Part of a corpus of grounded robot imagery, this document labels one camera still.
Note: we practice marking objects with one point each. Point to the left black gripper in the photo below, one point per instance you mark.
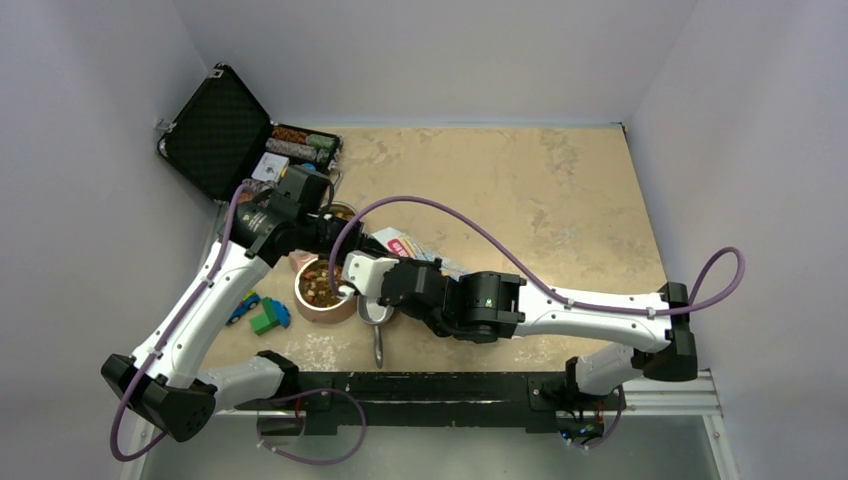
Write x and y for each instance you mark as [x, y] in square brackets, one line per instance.
[355, 237]

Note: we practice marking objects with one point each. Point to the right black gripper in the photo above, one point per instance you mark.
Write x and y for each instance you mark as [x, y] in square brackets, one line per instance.
[434, 264]

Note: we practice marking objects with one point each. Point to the metal food scoop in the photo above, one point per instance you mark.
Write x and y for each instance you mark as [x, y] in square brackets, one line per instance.
[375, 316]

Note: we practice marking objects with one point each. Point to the pet food bag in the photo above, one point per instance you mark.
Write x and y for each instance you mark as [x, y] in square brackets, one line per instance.
[401, 244]

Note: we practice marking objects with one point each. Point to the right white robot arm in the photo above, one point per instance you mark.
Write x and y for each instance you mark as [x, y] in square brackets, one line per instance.
[486, 307]

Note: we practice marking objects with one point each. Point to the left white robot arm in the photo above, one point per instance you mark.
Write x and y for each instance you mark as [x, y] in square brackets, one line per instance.
[161, 381]

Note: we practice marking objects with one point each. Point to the pink double pet bowl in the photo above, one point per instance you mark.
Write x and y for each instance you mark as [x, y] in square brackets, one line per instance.
[314, 299]

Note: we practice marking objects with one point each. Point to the green blue toy block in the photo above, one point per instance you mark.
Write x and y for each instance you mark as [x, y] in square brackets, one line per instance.
[273, 314]

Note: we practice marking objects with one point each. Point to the orange blue toy car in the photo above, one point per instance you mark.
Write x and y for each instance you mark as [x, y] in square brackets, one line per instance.
[248, 303]

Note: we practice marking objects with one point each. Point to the black poker chip case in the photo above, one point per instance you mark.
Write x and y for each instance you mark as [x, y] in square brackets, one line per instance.
[219, 136]

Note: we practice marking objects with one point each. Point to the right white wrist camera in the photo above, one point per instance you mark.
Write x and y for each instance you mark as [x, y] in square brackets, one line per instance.
[366, 273]

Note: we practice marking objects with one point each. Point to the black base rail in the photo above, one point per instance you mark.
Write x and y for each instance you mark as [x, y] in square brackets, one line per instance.
[535, 402]

